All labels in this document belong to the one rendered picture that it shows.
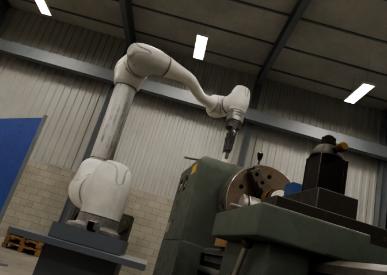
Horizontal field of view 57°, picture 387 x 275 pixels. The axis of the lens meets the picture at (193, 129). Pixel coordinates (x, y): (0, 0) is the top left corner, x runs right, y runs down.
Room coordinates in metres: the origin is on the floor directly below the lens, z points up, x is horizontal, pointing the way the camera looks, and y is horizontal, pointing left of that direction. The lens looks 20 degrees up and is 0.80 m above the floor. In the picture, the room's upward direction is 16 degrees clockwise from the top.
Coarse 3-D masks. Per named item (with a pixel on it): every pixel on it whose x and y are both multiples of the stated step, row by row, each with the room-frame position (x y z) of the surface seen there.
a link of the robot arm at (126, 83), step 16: (128, 80) 1.50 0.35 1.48; (144, 80) 1.55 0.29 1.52; (112, 96) 1.53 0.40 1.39; (128, 96) 1.53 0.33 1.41; (112, 112) 1.52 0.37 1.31; (128, 112) 1.57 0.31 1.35; (112, 128) 1.52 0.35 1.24; (96, 144) 1.53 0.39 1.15; (112, 144) 1.53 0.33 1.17; (96, 160) 1.51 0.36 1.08; (112, 160) 1.56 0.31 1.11; (80, 176) 1.50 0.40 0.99; (80, 208) 1.55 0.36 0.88
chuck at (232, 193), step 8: (248, 168) 1.44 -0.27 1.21; (256, 168) 1.41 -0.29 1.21; (264, 168) 1.41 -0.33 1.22; (272, 168) 1.42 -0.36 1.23; (232, 176) 1.45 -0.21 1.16; (240, 176) 1.40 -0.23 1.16; (248, 176) 1.41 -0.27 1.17; (264, 176) 1.42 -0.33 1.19; (272, 176) 1.42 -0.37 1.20; (280, 176) 1.42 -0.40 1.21; (232, 184) 1.40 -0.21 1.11; (240, 184) 1.41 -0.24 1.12; (248, 184) 1.41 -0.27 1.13; (272, 184) 1.42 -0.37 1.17; (280, 184) 1.42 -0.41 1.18; (224, 192) 1.44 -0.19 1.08; (232, 192) 1.40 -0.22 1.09; (240, 192) 1.40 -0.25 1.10; (248, 192) 1.41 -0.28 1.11; (224, 200) 1.42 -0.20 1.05; (232, 200) 1.40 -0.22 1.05; (224, 208) 1.43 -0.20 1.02; (232, 208) 1.40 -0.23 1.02
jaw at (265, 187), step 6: (252, 168) 1.41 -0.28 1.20; (258, 168) 1.37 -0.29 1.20; (252, 174) 1.37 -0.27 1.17; (258, 174) 1.37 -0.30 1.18; (252, 180) 1.39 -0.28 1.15; (258, 180) 1.35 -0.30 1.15; (264, 180) 1.35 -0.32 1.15; (258, 186) 1.36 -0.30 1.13; (264, 186) 1.34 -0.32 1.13; (270, 186) 1.34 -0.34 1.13; (258, 192) 1.38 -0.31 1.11
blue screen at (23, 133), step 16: (0, 128) 6.49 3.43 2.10; (16, 128) 6.13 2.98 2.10; (32, 128) 5.81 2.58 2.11; (0, 144) 6.32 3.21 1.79; (16, 144) 5.98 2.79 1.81; (32, 144) 5.65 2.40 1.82; (0, 160) 6.15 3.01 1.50; (16, 160) 5.83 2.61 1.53; (0, 176) 6.00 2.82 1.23; (16, 176) 5.68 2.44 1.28; (0, 192) 5.87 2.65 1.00; (0, 208) 5.74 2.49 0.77
